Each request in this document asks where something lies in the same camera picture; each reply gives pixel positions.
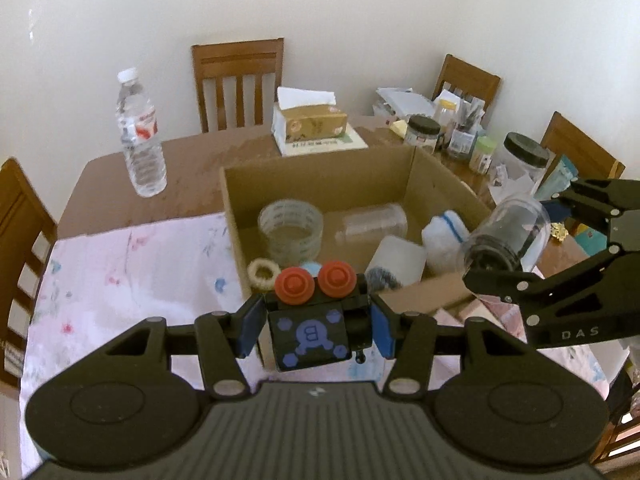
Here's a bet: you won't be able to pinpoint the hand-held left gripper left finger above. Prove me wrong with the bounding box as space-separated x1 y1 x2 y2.
65 296 268 401

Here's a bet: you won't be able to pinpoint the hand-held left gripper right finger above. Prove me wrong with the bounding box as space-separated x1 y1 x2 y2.
370 294 561 401

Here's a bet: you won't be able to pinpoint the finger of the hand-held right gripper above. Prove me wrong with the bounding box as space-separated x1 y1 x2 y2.
540 177 640 231
462 242 640 328

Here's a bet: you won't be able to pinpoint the grey knitted piece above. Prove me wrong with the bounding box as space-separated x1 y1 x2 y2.
365 267 402 291

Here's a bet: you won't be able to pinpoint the black toy cube red caps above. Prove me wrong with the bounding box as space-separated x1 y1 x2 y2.
267 262 373 373

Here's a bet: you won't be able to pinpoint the clear jar with metal lid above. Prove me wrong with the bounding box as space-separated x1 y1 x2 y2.
462 195 552 275

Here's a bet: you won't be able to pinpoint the clear packing tape roll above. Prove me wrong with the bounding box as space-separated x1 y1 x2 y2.
257 200 325 264

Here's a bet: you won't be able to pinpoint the clear plastic jar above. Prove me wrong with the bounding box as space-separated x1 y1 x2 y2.
334 204 408 246

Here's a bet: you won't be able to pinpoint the white knitted sock blue stripe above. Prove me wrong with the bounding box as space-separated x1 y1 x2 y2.
421 210 473 273

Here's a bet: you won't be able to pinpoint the brown cardboard box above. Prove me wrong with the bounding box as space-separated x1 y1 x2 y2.
220 146 496 371

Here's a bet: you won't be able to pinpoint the brown wooden desktop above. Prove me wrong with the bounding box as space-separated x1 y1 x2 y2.
55 121 621 281

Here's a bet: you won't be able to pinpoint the green packet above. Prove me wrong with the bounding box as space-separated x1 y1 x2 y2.
537 155 581 202

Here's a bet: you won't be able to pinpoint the brown wooden chair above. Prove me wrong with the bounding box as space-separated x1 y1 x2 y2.
191 37 285 134
540 111 626 181
432 54 502 121
0 157 58 391

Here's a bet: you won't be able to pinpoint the white plastic container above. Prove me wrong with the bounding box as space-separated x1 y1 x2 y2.
367 236 428 291

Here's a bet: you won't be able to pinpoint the large clear jar black lid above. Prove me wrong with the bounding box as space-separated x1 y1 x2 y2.
492 132 551 202

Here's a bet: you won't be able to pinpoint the pale floral tablecloth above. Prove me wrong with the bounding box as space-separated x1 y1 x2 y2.
20 212 631 476

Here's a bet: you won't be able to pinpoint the small bottle green lid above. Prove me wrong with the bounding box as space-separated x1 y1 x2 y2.
469 136 496 174

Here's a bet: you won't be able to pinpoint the bottle with yellow lid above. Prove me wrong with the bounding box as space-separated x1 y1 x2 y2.
434 99 458 131

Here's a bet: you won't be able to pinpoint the small jar with black lid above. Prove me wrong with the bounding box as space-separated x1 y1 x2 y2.
404 115 442 154

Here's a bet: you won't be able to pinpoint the green and white book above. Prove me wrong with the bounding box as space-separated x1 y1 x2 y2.
274 125 369 157

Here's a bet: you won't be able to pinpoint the clear plastic water bottle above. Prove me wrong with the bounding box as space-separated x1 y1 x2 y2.
116 67 168 198

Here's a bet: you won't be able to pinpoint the tissue box with white tissue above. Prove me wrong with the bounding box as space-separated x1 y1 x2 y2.
271 86 348 146

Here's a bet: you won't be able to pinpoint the stack of white papers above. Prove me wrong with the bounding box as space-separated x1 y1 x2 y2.
372 87 436 121

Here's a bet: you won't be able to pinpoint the cream knitted ring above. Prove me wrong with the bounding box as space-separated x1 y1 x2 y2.
248 258 282 291

